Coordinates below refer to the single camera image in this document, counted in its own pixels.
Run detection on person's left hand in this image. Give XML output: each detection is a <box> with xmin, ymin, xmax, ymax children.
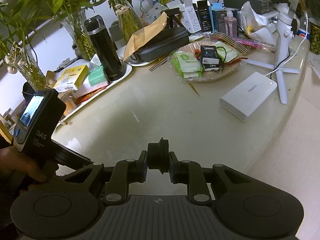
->
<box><xmin>1</xmin><ymin>146</ymin><xmax>57</xmax><ymax>196</ymax></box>

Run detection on yellow white medicine box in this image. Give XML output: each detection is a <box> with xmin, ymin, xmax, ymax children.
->
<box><xmin>53</xmin><ymin>64</ymin><xmax>89</xmax><ymax>93</ymax></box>

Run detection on green white box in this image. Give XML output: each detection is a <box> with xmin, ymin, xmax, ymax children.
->
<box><xmin>72</xmin><ymin>66</ymin><xmax>109</xmax><ymax>99</ymax></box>

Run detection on white power bank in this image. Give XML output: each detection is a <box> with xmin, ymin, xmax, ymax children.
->
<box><xmin>219</xmin><ymin>72</ymin><xmax>277</xmax><ymax>121</ymax></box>

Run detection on white plastic tray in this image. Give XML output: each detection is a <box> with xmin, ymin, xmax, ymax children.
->
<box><xmin>56</xmin><ymin>62</ymin><xmax>133</xmax><ymax>128</ymax></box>

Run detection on green wipe packets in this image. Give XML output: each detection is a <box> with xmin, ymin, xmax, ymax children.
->
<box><xmin>171</xmin><ymin>51</ymin><xmax>203</xmax><ymax>79</ymax></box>

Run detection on glass vase with stems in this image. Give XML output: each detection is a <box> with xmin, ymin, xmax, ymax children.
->
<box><xmin>61</xmin><ymin>9</ymin><xmax>96</xmax><ymax>61</ymax></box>

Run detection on black thermos bottle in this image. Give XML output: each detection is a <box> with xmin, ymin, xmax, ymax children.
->
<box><xmin>84</xmin><ymin>15</ymin><xmax>125</xmax><ymax>81</ymax></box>

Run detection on black zip case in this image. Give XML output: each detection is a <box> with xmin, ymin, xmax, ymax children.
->
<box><xmin>130</xmin><ymin>27</ymin><xmax>189</xmax><ymax>62</ymax></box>

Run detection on pink soap bottle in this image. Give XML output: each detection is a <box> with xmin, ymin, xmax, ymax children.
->
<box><xmin>224</xmin><ymin>9</ymin><xmax>238</xmax><ymax>38</ymax></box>

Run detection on white gimbal tripod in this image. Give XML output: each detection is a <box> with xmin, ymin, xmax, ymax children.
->
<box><xmin>246</xmin><ymin>0</ymin><xmax>301</xmax><ymax>105</ymax></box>

